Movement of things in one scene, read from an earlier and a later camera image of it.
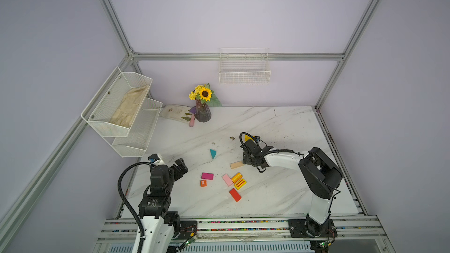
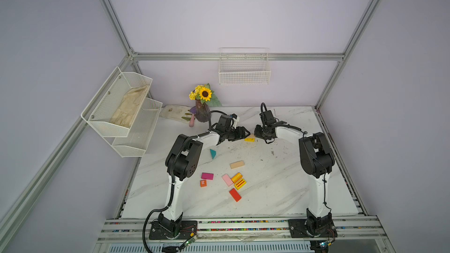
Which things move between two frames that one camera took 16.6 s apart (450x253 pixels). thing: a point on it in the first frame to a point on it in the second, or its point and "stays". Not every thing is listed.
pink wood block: [227, 180] stays
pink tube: [191, 122] stays
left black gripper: [178, 174] to [241, 134]
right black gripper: [246, 160] to [256, 133]
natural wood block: [236, 164] stays
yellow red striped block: [240, 184] stays
